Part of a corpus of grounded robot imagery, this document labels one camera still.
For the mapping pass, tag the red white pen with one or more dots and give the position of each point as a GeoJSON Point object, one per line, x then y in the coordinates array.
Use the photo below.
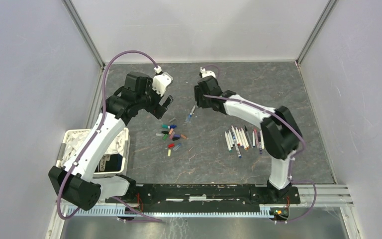
{"type": "Point", "coordinates": [236, 136]}

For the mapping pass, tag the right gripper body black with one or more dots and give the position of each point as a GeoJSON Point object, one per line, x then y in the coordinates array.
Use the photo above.
{"type": "Point", "coordinates": [202, 101]}

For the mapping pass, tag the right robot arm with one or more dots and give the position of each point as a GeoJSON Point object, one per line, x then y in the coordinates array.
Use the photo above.
{"type": "Point", "coordinates": [282, 137]}

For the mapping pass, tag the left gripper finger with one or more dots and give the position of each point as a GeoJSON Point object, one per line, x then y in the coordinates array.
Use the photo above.
{"type": "Point", "coordinates": [167, 102]}
{"type": "Point", "coordinates": [158, 113]}

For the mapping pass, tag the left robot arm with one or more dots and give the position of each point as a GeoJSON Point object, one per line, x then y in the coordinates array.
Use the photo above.
{"type": "Point", "coordinates": [74, 181]}

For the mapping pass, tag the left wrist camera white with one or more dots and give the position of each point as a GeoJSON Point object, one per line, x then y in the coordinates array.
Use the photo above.
{"type": "Point", "coordinates": [161, 81]}

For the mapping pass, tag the yellow capped white pen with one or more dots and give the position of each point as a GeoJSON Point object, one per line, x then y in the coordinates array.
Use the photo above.
{"type": "Point", "coordinates": [262, 143]}

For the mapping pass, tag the pink clear pen cap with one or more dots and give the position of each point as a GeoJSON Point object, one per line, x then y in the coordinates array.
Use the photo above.
{"type": "Point", "coordinates": [172, 135]}

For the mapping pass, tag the white plastic basket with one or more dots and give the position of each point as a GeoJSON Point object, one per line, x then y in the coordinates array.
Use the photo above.
{"type": "Point", "coordinates": [113, 162]}

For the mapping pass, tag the blue transparent pen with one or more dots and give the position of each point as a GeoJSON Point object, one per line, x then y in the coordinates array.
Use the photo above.
{"type": "Point", "coordinates": [236, 145]}

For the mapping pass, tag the aluminium frame rail left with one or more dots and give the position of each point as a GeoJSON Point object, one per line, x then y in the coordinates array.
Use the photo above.
{"type": "Point", "coordinates": [72, 11]}

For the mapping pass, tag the purple transparent pen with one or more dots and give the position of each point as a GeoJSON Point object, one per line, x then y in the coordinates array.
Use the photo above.
{"type": "Point", "coordinates": [260, 150]}

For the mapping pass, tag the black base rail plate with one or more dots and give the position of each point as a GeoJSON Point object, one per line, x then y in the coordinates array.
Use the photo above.
{"type": "Point", "coordinates": [209, 198]}

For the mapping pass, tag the teal capped white pen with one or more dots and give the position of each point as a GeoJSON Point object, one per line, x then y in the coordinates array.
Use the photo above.
{"type": "Point", "coordinates": [229, 145]}

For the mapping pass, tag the houndstooth patterned pen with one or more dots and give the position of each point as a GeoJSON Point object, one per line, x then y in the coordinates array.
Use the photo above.
{"type": "Point", "coordinates": [248, 137]}

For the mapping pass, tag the aluminium frame rail right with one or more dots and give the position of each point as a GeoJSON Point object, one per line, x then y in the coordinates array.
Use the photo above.
{"type": "Point", "coordinates": [316, 31]}

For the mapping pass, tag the white slotted cable duct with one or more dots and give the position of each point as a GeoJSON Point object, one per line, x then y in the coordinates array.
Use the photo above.
{"type": "Point", "coordinates": [122, 211]}

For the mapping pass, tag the violet capped white pen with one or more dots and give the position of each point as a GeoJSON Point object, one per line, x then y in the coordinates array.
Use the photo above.
{"type": "Point", "coordinates": [241, 142]}

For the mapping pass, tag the white cloth in basket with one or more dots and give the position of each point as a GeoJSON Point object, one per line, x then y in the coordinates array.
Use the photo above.
{"type": "Point", "coordinates": [74, 138]}

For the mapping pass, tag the black capped pen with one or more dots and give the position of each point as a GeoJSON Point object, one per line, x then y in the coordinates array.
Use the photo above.
{"type": "Point", "coordinates": [231, 139]}

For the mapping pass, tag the aluminium frame rail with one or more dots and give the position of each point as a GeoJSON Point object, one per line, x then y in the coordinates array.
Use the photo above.
{"type": "Point", "coordinates": [316, 31]}
{"type": "Point", "coordinates": [72, 11]}

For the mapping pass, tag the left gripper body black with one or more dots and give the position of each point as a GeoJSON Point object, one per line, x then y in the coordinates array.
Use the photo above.
{"type": "Point", "coordinates": [151, 98]}

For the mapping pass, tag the blue capped white pen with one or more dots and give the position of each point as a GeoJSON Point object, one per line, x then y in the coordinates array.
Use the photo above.
{"type": "Point", "coordinates": [253, 140]}

